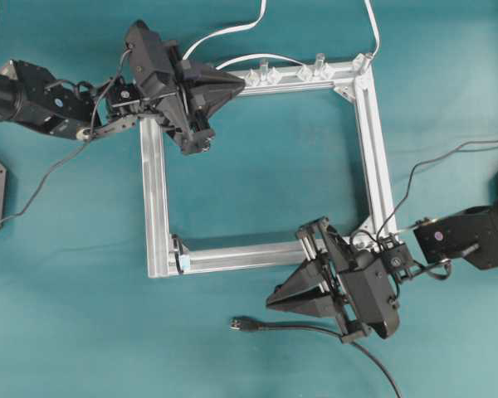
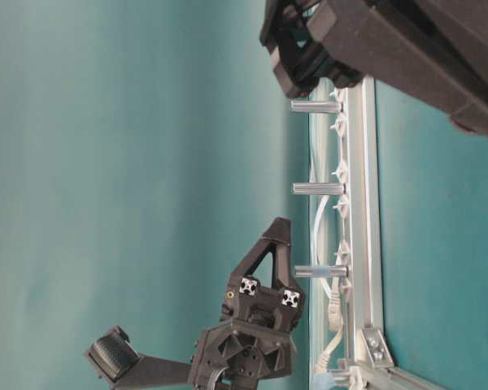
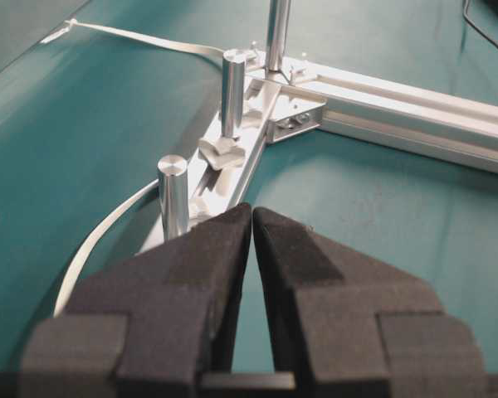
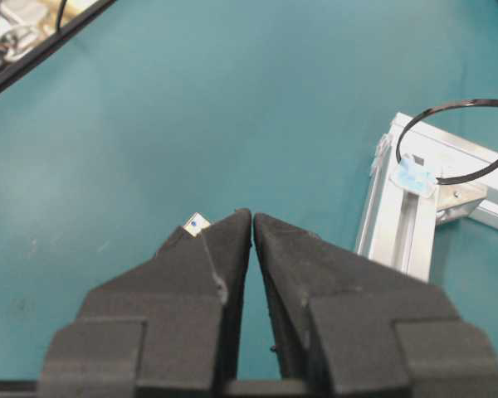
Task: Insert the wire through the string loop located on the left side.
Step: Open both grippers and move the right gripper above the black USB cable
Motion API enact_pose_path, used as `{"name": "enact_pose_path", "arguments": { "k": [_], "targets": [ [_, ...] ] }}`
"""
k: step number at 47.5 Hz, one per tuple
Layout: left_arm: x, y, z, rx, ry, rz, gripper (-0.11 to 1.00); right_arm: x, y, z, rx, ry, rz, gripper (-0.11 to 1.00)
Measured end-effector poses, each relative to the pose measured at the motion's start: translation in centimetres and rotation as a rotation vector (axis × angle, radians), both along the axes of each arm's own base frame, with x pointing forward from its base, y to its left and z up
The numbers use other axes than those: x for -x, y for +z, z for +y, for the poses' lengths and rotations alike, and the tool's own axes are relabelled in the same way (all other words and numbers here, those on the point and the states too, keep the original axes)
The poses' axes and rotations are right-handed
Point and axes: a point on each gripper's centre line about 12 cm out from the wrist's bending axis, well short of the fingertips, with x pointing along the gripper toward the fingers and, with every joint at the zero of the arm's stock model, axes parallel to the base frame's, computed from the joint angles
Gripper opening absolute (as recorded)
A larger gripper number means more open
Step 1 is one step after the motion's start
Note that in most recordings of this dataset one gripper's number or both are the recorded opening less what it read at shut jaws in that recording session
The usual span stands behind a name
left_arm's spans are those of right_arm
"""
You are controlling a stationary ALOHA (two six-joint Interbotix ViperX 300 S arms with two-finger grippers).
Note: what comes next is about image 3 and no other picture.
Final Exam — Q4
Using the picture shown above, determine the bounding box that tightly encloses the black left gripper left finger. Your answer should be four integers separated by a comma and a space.
19, 203, 251, 397

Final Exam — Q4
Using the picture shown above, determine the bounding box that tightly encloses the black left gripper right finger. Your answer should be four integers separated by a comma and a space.
253, 207, 487, 397

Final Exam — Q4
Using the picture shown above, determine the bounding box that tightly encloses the black USB cable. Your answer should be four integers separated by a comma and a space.
461, 0, 498, 63

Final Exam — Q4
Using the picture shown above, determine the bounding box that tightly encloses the white flat cable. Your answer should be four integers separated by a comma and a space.
0, 18, 250, 319

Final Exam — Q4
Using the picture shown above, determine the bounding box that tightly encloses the near short metal post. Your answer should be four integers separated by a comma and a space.
157, 154, 189, 240

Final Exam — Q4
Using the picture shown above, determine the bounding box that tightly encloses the short metal post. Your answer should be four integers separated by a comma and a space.
157, 154, 189, 240
221, 49, 246, 138

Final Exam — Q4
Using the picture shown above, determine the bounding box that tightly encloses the aluminium extrusion frame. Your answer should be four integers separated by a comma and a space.
144, 59, 498, 249

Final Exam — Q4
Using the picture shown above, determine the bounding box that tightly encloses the middle short metal post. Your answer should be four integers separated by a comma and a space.
221, 49, 246, 138

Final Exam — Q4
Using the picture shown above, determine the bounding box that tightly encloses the tall far metal post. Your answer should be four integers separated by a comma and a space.
265, 0, 291, 72

